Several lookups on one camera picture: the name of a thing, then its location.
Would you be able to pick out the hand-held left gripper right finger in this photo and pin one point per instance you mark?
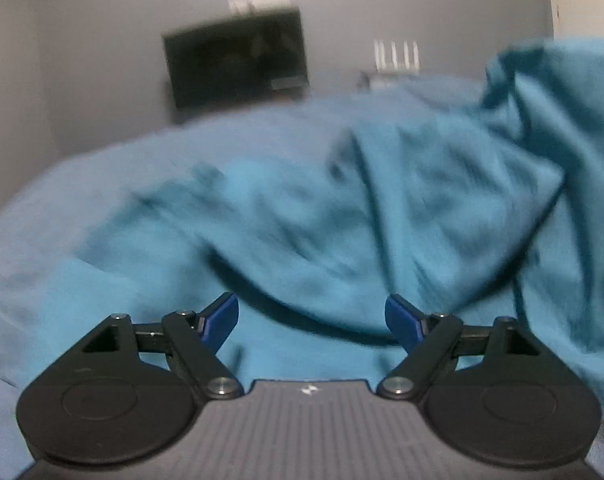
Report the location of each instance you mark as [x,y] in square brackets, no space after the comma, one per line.
[400,321]

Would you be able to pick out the teal garment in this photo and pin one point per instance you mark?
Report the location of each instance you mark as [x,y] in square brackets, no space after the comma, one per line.
[382,200]

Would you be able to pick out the light blue blanket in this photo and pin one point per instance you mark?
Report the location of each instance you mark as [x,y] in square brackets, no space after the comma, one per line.
[107,170]

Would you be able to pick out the white router with antennas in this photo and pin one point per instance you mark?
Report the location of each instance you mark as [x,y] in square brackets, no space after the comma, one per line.
[397,56]

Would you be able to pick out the black television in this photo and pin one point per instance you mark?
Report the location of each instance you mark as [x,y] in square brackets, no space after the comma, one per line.
[234,60]

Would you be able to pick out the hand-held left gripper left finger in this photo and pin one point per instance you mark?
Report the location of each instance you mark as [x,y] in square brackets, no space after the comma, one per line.
[222,319]

